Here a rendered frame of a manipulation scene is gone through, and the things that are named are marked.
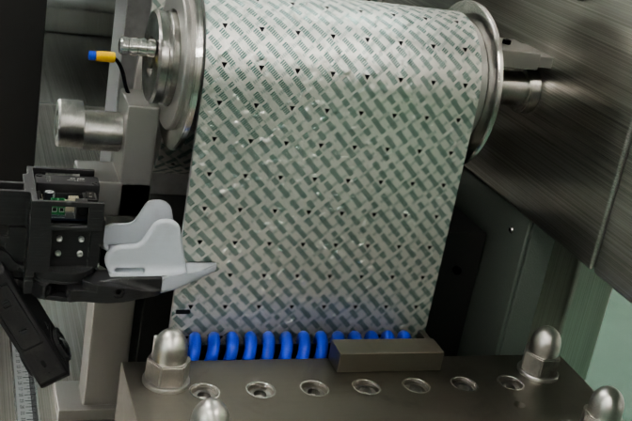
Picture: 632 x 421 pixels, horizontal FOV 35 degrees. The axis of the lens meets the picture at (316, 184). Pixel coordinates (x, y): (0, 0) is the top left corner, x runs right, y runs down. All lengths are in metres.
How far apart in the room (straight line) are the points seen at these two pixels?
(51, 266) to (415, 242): 0.31
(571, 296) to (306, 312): 0.40
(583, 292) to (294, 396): 0.47
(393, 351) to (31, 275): 0.30
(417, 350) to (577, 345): 0.38
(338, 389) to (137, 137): 0.26
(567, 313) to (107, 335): 0.52
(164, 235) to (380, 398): 0.21
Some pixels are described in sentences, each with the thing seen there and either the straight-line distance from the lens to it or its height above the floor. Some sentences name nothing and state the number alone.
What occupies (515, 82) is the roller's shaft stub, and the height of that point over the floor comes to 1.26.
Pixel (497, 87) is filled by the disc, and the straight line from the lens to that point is 0.85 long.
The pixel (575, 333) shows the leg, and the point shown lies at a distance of 1.20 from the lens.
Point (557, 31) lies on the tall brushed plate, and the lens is 0.92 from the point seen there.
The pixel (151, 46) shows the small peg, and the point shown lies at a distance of 0.79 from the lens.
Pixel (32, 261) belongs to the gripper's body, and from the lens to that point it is 0.77.
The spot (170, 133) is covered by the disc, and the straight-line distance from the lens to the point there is 0.82.
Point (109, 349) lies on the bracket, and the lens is 0.94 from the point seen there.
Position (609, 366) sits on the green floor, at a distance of 3.36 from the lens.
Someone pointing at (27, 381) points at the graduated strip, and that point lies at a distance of 1.02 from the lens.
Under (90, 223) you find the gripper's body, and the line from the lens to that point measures 0.76.
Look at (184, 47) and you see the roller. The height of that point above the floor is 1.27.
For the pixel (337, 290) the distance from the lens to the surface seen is 0.87.
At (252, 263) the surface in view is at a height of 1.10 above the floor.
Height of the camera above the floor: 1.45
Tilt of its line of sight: 20 degrees down
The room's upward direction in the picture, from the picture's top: 10 degrees clockwise
